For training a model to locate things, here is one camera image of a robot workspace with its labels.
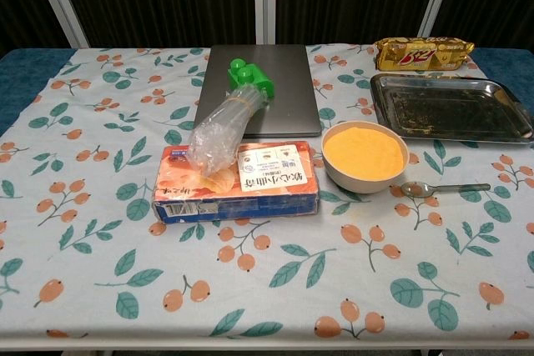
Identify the metal spoon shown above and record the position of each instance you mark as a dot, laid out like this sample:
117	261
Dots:
417	190

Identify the beige bowl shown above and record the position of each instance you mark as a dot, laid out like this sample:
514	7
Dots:
354	184

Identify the stainless steel tray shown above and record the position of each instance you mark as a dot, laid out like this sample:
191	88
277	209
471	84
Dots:
450	110

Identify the orange and blue cookie box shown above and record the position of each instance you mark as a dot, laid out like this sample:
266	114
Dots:
275	197

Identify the clear plastic tube bag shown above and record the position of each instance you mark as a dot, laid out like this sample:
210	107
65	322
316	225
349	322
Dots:
217	131

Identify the grey closed laptop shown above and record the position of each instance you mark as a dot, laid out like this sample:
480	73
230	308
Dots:
288	93

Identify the green toy building block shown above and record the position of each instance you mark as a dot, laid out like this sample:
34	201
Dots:
254	78

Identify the floral print tablecloth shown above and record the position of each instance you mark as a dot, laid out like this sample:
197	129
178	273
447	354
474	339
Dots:
104	206

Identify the gold snack package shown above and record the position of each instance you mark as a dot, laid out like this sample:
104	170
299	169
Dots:
421	56

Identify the blue felt table cover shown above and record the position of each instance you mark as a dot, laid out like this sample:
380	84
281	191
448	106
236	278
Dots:
25	76

